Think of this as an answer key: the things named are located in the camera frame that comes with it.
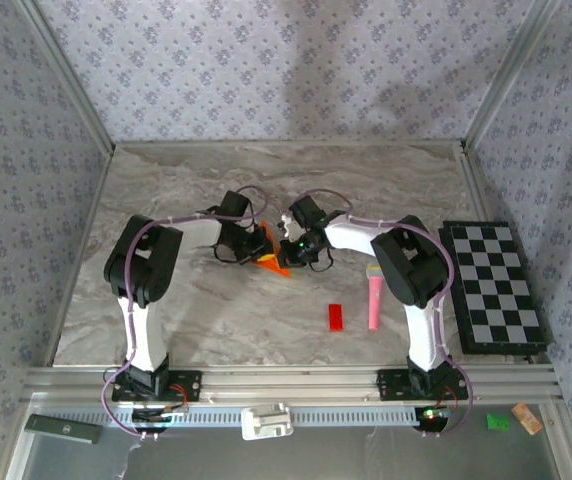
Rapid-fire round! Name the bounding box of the aluminium mounting rail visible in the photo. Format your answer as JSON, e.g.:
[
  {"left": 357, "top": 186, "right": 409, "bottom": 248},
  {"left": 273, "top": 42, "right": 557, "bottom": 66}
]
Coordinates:
[{"left": 20, "top": 364, "right": 565, "bottom": 406}]

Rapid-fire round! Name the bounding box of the pink toy microphone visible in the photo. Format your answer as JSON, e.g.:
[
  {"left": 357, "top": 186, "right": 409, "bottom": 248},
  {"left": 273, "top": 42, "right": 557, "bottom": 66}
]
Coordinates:
[{"left": 364, "top": 264, "right": 388, "bottom": 331}]

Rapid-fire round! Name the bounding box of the aluminium table side rail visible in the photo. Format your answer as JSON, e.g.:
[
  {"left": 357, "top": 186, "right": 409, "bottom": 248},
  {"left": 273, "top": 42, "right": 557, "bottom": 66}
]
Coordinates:
[{"left": 458, "top": 141, "right": 495, "bottom": 226}]

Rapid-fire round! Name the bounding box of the brown cardboard piece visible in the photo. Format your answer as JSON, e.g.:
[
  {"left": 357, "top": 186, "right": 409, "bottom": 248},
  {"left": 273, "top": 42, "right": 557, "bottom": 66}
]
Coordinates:
[{"left": 510, "top": 402, "right": 544, "bottom": 436}]

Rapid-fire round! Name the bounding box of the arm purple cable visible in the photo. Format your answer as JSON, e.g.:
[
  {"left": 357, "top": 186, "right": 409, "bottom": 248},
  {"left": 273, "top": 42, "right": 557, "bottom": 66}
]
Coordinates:
[
  {"left": 293, "top": 188, "right": 475, "bottom": 440},
  {"left": 100, "top": 185, "right": 270, "bottom": 441}
]

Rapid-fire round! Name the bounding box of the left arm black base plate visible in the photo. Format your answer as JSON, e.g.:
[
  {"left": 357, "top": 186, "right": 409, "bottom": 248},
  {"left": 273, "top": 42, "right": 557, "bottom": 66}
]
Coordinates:
[{"left": 111, "top": 369, "right": 203, "bottom": 404}]

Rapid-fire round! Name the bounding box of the black and white chessboard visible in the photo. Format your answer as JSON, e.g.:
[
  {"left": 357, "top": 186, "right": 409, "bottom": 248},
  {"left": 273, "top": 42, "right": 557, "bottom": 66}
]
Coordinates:
[{"left": 438, "top": 220, "right": 550, "bottom": 357}]

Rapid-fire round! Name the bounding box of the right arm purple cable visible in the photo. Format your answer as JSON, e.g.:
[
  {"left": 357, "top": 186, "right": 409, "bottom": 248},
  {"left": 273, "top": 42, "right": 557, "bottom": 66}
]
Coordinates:
[{"left": 293, "top": 188, "right": 475, "bottom": 440}]

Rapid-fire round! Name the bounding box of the grey slotted cable duct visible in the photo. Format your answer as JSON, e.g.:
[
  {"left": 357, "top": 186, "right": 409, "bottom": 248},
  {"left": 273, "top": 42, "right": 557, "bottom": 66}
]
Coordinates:
[{"left": 40, "top": 405, "right": 467, "bottom": 429}]

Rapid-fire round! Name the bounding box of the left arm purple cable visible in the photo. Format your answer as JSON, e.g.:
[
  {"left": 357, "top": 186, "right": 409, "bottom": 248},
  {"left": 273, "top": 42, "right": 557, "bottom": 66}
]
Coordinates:
[{"left": 100, "top": 185, "right": 270, "bottom": 441}]

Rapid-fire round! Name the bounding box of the aluminium frame post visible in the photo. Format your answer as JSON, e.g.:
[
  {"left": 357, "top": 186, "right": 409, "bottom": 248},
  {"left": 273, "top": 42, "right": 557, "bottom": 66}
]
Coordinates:
[
  {"left": 463, "top": 0, "right": 565, "bottom": 151},
  {"left": 13, "top": 0, "right": 117, "bottom": 154}
]

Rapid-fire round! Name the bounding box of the white plastic holder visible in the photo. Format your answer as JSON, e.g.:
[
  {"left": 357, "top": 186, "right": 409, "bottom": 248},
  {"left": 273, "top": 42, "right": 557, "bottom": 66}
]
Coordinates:
[{"left": 240, "top": 402, "right": 295, "bottom": 441}]

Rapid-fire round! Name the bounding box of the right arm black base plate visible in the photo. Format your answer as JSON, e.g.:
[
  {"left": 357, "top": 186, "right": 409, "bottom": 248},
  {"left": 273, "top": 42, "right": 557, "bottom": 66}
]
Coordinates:
[{"left": 376, "top": 368, "right": 469, "bottom": 403}]

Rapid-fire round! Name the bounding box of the flat black rectangular device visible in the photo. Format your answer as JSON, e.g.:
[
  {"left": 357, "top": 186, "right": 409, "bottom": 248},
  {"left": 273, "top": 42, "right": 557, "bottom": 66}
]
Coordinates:
[{"left": 24, "top": 413, "right": 103, "bottom": 445}]

